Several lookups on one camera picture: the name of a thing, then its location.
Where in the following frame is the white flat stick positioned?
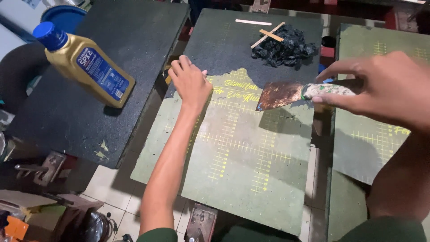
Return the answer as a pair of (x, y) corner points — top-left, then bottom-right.
(235, 19), (272, 26)

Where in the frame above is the person's right hand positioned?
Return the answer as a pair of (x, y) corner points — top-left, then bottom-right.
(311, 51), (430, 132)

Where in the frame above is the green printing platen with grid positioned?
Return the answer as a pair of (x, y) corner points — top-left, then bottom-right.
(328, 24), (430, 242)
(130, 8), (324, 237)

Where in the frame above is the metal platen bracket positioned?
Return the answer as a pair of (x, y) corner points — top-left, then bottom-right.
(184, 203), (218, 242)

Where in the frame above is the blue plastic drum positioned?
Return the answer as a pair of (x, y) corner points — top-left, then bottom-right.
(40, 5), (88, 34)

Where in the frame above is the metal clamp bracket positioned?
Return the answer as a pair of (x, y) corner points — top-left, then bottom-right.
(14, 151), (67, 187)

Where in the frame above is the black coated printing platen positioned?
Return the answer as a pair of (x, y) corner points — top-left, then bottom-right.
(6, 0), (191, 169)

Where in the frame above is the dark round chair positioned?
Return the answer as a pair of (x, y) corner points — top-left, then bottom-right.
(0, 42), (51, 115)

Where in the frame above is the person's left hand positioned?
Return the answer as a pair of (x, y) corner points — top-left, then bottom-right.
(168, 55), (213, 110)

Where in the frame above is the heap of clutter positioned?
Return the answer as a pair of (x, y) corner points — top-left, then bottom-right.
(0, 190), (118, 242)

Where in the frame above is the rusty metal scraper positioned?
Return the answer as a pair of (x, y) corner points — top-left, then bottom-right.
(256, 79), (364, 112)

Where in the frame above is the short wooden stick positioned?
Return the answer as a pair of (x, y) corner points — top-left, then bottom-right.
(259, 29), (284, 42)

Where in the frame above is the long wooden stick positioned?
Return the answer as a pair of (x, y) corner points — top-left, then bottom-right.
(251, 22), (286, 49)

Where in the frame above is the pile of black scraped residue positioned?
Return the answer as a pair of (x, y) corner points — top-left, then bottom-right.
(251, 24), (317, 70)

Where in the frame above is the gold bottle with blue cap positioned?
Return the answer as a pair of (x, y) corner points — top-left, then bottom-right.
(32, 22), (136, 109)

